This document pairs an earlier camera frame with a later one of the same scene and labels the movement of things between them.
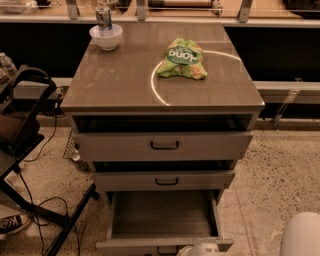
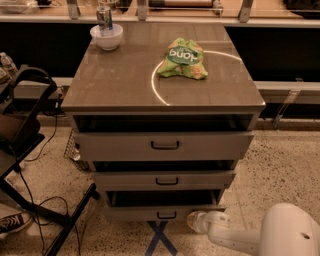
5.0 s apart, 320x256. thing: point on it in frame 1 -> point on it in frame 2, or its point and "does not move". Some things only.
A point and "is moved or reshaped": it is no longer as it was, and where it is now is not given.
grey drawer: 161,222 is moved or reshaped
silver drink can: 103,14 does not move
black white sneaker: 13,223 does not move
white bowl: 107,39 does not move
